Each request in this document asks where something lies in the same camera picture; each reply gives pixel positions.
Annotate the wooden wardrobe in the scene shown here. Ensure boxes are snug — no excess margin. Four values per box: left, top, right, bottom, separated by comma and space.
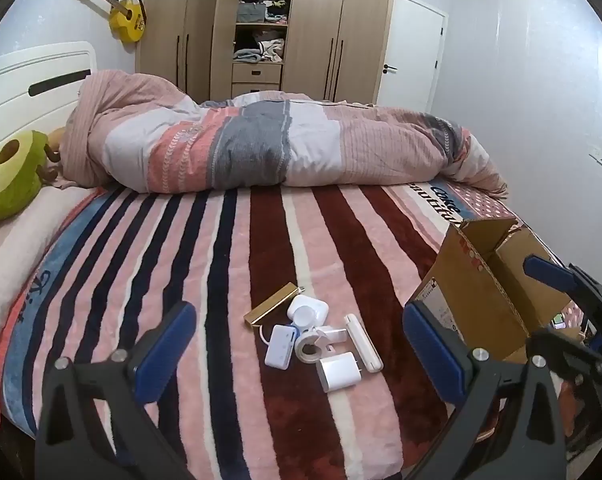
136, 0, 392, 104

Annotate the yellow ukulele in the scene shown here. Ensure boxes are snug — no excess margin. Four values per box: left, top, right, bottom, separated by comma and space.
105, 0, 147, 44

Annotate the white wall socket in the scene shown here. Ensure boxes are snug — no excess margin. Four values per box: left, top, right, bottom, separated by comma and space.
588, 146, 602, 167

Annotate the striped fleece blanket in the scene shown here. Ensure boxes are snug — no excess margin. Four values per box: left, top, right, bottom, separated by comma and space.
0, 181, 528, 480

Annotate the brown cardboard box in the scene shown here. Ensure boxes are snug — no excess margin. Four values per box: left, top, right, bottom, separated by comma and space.
412, 218, 583, 363

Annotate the white blue contact lens case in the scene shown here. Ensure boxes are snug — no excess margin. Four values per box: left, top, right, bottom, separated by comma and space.
295, 328, 330, 364

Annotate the green avocado plush toy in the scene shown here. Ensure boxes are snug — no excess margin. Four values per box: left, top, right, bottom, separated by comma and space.
0, 130, 60, 222

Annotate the gold rectangular bar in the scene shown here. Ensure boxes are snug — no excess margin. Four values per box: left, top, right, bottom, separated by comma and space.
243, 283, 304, 326

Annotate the white door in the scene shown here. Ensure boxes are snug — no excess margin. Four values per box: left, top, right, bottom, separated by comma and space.
377, 0, 447, 112

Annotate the white bed headboard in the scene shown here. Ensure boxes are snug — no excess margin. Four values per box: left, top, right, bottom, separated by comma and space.
0, 41, 97, 147

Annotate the white kato-kato plastic case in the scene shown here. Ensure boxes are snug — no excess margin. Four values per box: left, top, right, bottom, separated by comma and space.
344, 314, 383, 374

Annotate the white wall charger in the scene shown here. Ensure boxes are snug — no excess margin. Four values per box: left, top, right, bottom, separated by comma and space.
316, 352, 362, 393

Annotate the white usb hub adapter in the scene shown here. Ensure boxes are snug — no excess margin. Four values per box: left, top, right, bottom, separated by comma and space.
264, 325, 299, 370

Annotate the pink grey striped duvet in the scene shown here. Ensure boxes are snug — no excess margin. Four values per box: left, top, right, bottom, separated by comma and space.
59, 70, 507, 198

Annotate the small white spray bottle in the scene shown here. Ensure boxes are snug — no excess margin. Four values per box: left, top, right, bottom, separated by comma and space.
309, 325, 349, 346

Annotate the white earbuds case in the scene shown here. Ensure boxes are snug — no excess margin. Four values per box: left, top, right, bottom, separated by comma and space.
287, 295, 329, 332

